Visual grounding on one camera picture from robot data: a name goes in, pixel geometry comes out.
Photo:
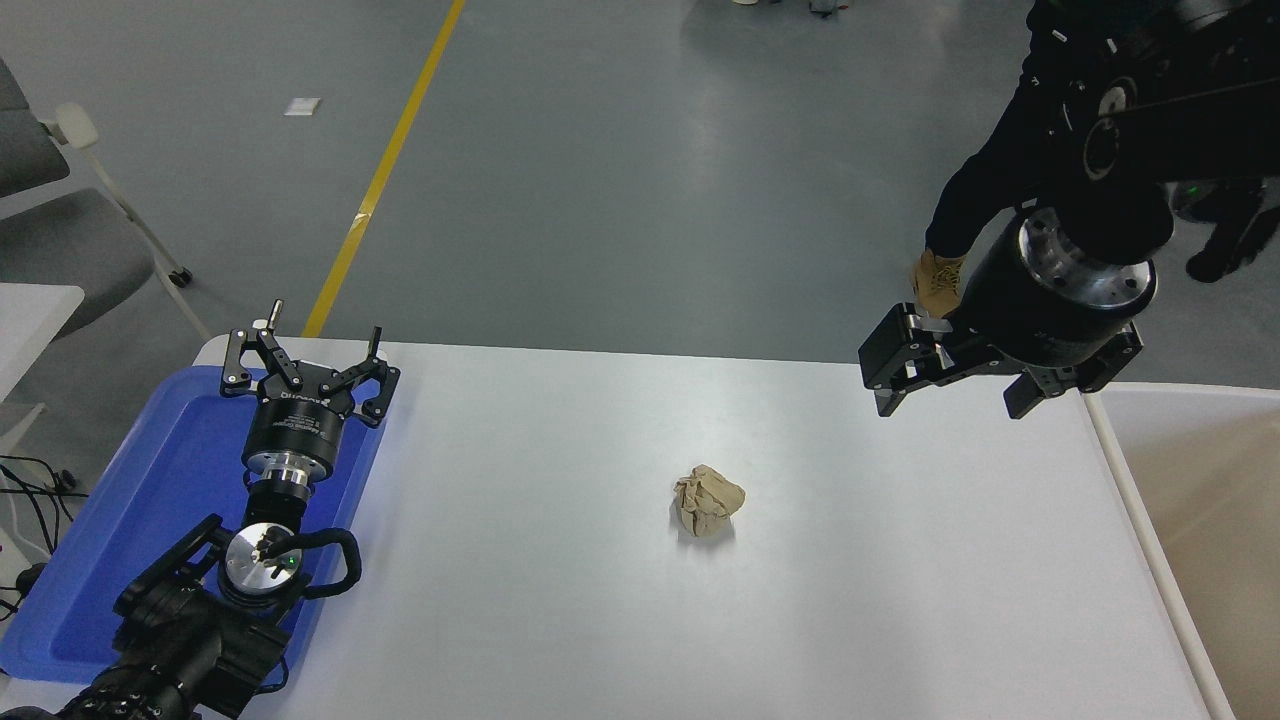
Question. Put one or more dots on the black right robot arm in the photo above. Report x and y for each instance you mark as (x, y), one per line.
(1200, 120)

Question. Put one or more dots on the person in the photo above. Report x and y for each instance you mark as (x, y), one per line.
(975, 200)

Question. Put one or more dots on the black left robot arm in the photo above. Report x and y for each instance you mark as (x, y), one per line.
(180, 640)

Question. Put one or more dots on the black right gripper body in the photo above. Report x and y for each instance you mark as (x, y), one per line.
(1030, 320)

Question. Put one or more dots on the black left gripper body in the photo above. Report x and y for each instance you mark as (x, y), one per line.
(295, 425)

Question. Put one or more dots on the grey wheeled base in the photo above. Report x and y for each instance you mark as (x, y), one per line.
(825, 6)

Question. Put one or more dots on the large pale bin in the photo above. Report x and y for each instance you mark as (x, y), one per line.
(1200, 480)

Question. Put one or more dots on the blue plastic tray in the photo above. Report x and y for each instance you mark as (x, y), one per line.
(150, 500)

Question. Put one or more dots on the tan paper ball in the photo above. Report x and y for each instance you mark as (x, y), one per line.
(708, 502)

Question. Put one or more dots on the white side table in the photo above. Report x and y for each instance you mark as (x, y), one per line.
(30, 320)

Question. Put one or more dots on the grey office chair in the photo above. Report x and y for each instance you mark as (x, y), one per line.
(70, 250)

